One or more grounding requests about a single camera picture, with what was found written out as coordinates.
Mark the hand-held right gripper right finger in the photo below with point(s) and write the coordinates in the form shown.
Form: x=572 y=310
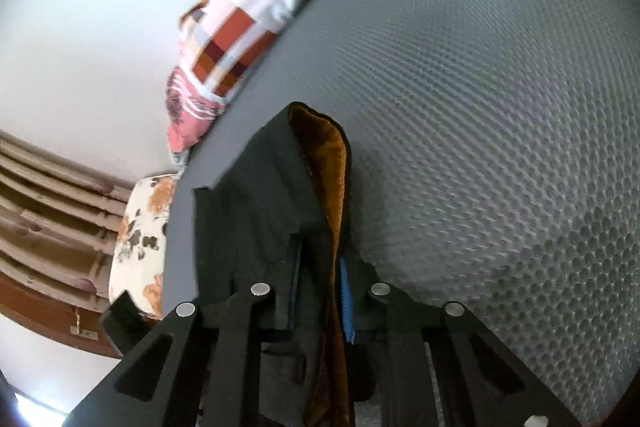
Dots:
x=346 y=302

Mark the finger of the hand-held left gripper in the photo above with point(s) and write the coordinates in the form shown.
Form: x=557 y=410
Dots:
x=125 y=319

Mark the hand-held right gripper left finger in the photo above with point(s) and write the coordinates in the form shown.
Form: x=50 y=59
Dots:
x=296 y=269

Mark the black pants with orange lining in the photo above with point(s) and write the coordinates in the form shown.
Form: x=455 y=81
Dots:
x=265 y=192

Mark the floral orange and white cushion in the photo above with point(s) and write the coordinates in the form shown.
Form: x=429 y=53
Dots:
x=145 y=232

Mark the beige flowered curtain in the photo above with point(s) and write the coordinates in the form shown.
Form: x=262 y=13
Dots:
x=55 y=227

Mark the grey textured mat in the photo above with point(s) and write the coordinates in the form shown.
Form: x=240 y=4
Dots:
x=475 y=107

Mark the plaid pink and red blanket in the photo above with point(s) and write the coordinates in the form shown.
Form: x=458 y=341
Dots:
x=235 y=37

